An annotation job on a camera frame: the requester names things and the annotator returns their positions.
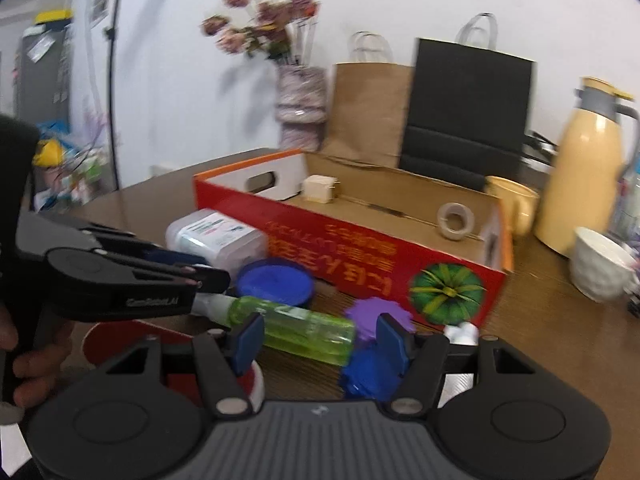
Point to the round blue lid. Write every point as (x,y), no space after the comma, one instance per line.
(277,280)

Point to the red cardboard box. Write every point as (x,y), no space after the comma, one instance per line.
(378,238)

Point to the white plastic wipes container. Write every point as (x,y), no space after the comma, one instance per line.
(225,243)

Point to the green transparent bottle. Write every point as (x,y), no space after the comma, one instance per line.
(294,330)

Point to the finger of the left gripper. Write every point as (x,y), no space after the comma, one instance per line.
(127,244)
(204,278)

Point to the small white spray bottle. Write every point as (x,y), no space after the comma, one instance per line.
(460,369)

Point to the blue plastic lid piece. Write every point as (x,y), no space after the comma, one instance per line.
(368,375)

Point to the brown paper bag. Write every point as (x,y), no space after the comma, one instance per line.
(369,104)

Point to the person's left hand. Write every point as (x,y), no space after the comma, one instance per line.
(39,369)

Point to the dried pink flowers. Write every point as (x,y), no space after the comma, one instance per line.
(282,30)

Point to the black paper bag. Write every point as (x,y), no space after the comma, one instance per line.
(468,108)

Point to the yellow thermos jug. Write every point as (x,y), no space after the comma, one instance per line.
(588,167)

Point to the white tape roll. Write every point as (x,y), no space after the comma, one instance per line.
(455,221)

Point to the purple ceramic vase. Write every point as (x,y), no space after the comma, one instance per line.
(301,107)

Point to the yellow mug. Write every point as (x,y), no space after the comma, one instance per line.
(519,203)

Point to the white square plug adapter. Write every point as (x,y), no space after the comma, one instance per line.
(320,189)

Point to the white ceramic bowl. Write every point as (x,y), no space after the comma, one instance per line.
(599,267)

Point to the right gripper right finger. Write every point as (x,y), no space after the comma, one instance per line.
(517,421)

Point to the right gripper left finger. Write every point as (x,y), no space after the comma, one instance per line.
(121,421)

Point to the red white lint brush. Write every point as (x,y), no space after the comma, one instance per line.
(105,341)

